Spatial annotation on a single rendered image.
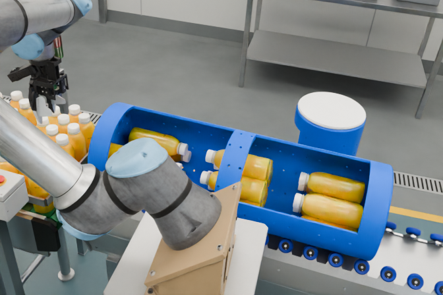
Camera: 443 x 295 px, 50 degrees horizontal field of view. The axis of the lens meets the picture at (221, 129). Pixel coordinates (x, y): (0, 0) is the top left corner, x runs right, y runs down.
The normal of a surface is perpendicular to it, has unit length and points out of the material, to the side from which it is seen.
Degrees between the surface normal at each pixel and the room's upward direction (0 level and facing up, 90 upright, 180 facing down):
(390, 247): 0
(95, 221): 88
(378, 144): 0
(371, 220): 59
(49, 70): 90
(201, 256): 41
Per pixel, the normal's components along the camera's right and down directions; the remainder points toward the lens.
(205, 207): 0.50, -0.46
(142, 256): 0.07, -0.82
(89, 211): 0.35, 0.37
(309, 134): -0.68, 0.37
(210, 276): -0.18, 0.54
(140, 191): 0.03, 0.42
